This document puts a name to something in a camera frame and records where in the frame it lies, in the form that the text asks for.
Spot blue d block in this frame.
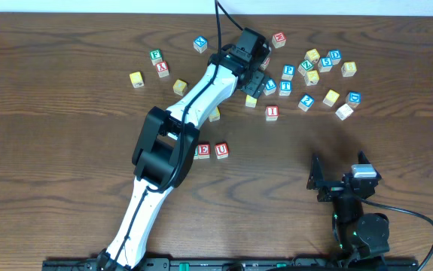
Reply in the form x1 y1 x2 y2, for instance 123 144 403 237
346 91 361 108
327 50 342 65

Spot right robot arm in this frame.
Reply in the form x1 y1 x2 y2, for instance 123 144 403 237
306 152 389 268

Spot red U block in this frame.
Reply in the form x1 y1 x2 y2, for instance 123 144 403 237
215 142 229 159

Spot red i block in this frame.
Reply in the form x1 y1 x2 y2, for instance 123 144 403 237
265 105 279 121
260 57 270 71

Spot red Y block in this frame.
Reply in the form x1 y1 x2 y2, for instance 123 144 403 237
155 61 169 78

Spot blue 2 block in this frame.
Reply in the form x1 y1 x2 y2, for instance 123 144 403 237
298 94 315 111

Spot blue D block upper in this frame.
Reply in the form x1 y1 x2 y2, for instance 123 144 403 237
327 50 342 65

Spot yellow 8 block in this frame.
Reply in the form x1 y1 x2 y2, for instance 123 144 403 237
341 62 357 78

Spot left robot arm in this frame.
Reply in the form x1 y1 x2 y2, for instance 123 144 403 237
96 28 271 270

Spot red E block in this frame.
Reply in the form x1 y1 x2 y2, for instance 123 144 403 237
197 144 211 160

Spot blue X block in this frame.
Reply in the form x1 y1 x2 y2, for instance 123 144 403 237
193 36 208 53

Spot blue L block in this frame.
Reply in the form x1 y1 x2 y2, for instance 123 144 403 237
264 78 277 96

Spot blue 5 block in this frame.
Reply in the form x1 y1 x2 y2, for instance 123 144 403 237
318 57 333 73

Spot red block top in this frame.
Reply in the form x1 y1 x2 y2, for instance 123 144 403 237
272 32 287 48

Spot blue T block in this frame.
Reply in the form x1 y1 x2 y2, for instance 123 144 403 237
279 81 292 96

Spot green F block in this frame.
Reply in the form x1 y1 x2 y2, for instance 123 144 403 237
149 49 163 65

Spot blue P block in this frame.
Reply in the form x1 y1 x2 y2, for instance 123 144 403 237
282 65 295 81

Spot blue D block lower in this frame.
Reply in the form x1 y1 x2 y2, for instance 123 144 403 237
346 91 361 108

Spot plain yellow block centre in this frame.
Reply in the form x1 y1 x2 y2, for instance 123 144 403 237
245 95 258 108

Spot yellow block far left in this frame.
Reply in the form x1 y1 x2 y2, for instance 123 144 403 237
130 72 144 88

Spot yellow O block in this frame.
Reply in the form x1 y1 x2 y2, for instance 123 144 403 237
173 79 188 96

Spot red I block lower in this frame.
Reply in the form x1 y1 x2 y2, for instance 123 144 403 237
265 105 279 121

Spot yellow block below Z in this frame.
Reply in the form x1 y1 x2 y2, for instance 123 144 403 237
304 70 319 86

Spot yellow block top right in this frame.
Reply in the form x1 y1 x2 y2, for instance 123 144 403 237
304 49 320 64

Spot white block right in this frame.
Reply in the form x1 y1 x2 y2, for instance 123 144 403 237
335 104 354 120

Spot red I block upper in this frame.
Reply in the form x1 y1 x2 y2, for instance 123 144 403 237
260 57 270 71

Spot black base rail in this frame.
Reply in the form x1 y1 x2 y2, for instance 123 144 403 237
41 256 419 271

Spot green N block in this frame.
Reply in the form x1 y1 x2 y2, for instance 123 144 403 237
194 146 199 160

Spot yellow block beside E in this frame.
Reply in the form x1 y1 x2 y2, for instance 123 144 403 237
209 107 221 122

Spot green Z block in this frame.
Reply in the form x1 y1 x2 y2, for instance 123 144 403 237
297 59 314 76

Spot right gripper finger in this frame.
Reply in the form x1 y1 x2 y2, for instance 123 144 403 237
358 151 381 178
306 154 324 190

